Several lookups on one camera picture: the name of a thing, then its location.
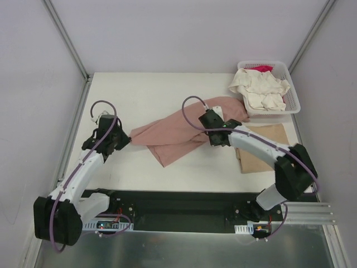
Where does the pink printed t shirt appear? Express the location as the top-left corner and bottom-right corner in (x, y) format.
(130, 97), (249, 167)

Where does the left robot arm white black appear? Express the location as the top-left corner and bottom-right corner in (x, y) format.
(33, 126), (130, 246)

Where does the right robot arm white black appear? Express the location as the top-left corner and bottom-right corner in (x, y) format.
(203, 119), (317, 222)

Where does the folded beige t shirt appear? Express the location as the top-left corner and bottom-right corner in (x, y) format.
(229, 124), (289, 174)

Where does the cream crumpled t shirt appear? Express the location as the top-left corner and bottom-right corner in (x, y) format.
(228, 68), (291, 111)

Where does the magenta t shirt in basket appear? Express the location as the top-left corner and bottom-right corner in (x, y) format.
(246, 65), (273, 73)

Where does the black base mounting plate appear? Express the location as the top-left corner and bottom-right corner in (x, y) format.
(83, 189), (290, 232)

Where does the white plastic laundry basket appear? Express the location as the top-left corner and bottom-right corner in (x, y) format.
(232, 60), (301, 117)

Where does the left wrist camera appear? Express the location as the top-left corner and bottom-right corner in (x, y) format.
(98, 114), (119, 132)

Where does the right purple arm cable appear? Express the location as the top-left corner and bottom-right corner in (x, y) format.
(181, 96), (320, 243)

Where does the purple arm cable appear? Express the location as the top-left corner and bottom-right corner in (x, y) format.
(181, 96), (320, 243)
(50, 100), (122, 253)

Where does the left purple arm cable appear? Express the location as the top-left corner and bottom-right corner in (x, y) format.
(50, 100), (122, 253)

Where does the left white cable duct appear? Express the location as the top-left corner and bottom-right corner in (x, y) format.
(82, 220), (134, 232)

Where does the white cable duct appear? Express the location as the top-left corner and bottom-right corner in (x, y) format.
(234, 224), (254, 235)
(82, 220), (134, 232)

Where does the right white cable duct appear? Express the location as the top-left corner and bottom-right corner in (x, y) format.
(234, 224), (254, 235)

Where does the left aluminium frame post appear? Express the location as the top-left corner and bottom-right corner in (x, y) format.
(42, 0), (91, 82)

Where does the aluminium frame post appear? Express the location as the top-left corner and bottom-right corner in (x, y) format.
(42, 0), (91, 82)
(288, 0), (338, 74)

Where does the aluminium front rail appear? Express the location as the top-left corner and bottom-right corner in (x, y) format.
(35, 202), (335, 226)

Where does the right aluminium frame post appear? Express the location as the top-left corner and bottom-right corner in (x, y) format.
(288, 0), (338, 74)

